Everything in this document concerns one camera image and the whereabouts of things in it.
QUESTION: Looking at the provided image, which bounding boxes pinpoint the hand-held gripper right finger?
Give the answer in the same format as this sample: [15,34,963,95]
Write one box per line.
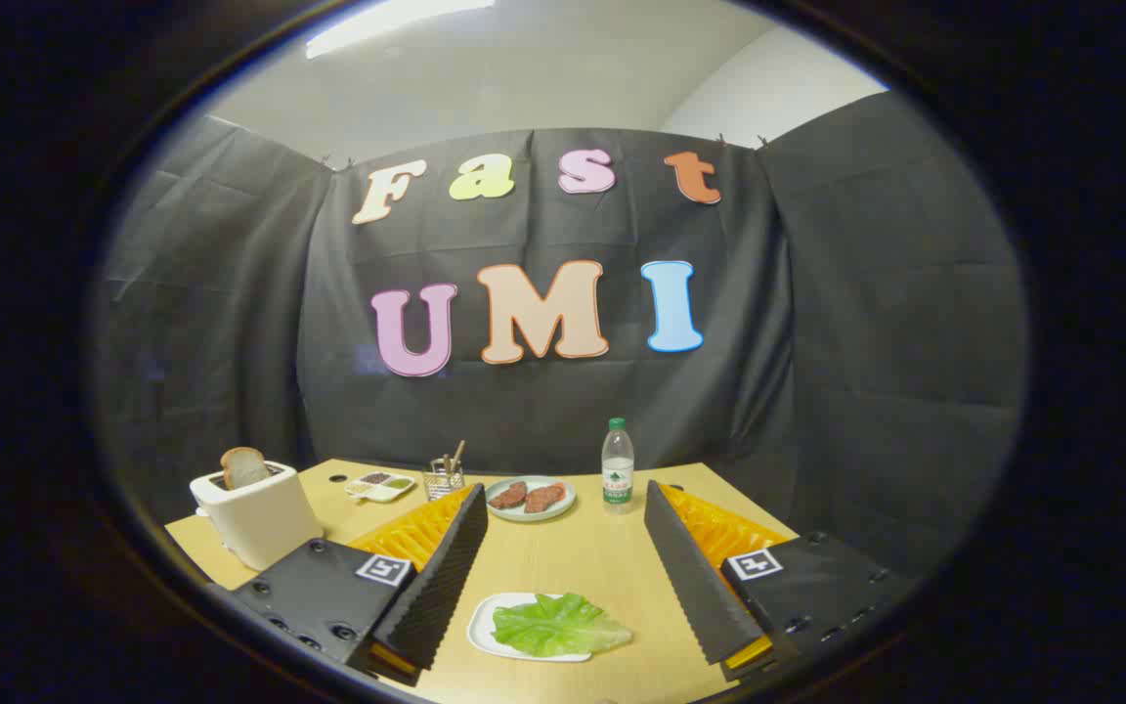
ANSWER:
[643,479,919,683]

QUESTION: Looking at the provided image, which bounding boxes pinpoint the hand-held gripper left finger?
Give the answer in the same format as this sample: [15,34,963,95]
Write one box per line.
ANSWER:
[229,482,490,687]

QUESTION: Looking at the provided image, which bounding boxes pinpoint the green lettuce leaf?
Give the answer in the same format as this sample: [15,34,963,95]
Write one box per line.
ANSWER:
[491,592,634,658]

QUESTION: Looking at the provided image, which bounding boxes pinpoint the brown bread slice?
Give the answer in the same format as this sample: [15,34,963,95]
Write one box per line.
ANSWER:
[221,447,271,491]

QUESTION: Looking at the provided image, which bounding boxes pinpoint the white square plate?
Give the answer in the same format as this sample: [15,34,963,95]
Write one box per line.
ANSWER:
[466,593,593,664]

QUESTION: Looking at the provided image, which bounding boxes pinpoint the pale green plate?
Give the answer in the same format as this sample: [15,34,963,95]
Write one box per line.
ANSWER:
[485,475,578,523]

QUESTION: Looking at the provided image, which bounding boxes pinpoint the white divided seasoning dish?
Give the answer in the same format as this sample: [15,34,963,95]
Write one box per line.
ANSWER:
[344,472,417,504]

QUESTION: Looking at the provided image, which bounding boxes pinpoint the clear water bottle green cap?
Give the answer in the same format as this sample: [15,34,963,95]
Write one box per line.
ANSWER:
[601,418,635,515]

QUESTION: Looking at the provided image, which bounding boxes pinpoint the black backdrop cloth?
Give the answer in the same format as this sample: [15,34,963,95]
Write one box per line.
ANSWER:
[94,90,1028,578]

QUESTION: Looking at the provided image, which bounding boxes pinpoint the white toaster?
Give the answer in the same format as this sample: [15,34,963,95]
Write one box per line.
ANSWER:
[190,460,325,572]

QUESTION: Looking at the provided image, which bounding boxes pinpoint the clear wire utensil holder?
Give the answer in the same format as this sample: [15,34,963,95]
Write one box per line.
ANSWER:
[422,458,466,502]

